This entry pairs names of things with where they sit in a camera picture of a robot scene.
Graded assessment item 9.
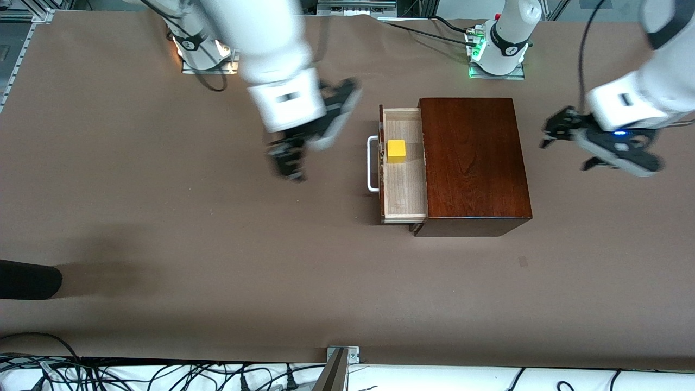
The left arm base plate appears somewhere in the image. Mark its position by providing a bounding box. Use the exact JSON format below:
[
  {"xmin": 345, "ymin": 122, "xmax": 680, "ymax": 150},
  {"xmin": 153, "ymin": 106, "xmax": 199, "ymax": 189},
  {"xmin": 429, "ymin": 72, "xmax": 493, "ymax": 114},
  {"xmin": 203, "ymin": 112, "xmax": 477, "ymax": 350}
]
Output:
[{"xmin": 468, "ymin": 24, "xmax": 526, "ymax": 81}]

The light wooden drawer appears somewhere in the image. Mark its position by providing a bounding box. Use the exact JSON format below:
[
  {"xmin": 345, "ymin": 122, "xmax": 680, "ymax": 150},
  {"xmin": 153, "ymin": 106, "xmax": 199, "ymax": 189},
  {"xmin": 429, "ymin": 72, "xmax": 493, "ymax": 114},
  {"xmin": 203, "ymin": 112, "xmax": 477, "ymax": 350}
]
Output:
[{"xmin": 378, "ymin": 105, "xmax": 428, "ymax": 224}]

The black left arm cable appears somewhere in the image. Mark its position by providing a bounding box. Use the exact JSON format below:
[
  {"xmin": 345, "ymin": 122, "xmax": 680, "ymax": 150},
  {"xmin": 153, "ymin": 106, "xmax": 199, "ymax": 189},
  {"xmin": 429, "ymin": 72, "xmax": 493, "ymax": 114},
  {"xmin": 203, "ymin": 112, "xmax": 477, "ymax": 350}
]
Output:
[{"xmin": 577, "ymin": 0, "xmax": 608, "ymax": 112}]

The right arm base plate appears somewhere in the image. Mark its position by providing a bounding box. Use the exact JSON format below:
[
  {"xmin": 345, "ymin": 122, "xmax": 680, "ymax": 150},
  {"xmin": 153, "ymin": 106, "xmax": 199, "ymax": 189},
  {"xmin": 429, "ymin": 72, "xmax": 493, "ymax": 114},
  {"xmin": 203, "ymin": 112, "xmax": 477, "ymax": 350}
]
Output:
[{"xmin": 181, "ymin": 49, "xmax": 241, "ymax": 75}]

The metal bracket with dark post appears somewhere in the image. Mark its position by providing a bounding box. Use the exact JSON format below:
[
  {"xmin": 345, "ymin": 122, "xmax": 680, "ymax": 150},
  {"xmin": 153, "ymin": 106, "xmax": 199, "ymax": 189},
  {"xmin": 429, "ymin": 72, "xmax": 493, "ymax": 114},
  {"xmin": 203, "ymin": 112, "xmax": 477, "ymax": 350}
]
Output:
[{"xmin": 312, "ymin": 345, "xmax": 360, "ymax": 391}]

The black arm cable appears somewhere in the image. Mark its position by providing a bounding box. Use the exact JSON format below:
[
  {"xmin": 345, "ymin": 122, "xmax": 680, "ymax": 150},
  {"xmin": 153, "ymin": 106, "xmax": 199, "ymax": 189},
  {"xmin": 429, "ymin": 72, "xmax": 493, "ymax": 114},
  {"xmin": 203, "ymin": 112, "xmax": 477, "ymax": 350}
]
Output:
[
  {"xmin": 187, "ymin": 52, "xmax": 228, "ymax": 92},
  {"xmin": 577, "ymin": 0, "xmax": 608, "ymax": 112}
]

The black rounded object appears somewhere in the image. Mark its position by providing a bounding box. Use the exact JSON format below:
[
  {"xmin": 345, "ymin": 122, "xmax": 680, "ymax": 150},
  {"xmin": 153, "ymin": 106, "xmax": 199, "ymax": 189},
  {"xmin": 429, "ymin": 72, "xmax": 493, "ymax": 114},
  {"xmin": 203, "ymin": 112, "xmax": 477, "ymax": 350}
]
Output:
[{"xmin": 0, "ymin": 260, "xmax": 62, "ymax": 300}]

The dark red wooden cabinet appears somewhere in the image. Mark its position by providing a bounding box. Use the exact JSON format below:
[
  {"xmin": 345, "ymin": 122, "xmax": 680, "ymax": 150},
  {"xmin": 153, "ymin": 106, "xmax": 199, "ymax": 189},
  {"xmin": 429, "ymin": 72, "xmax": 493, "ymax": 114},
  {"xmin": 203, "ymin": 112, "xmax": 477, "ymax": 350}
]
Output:
[{"xmin": 410, "ymin": 98, "xmax": 533, "ymax": 237}]

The white drawer handle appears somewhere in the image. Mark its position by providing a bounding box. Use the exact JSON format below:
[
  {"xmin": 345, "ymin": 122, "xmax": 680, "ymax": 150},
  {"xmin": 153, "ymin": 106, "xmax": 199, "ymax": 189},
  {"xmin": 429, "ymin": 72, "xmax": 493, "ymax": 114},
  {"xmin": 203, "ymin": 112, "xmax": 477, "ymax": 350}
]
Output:
[{"xmin": 367, "ymin": 136, "xmax": 381, "ymax": 193}]

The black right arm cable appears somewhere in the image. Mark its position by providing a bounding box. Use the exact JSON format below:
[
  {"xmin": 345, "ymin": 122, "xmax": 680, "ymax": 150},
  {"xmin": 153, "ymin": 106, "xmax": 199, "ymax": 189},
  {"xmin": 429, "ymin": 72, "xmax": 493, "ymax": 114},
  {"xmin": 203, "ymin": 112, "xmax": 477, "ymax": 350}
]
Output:
[{"xmin": 187, "ymin": 52, "xmax": 228, "ymax": 92}]

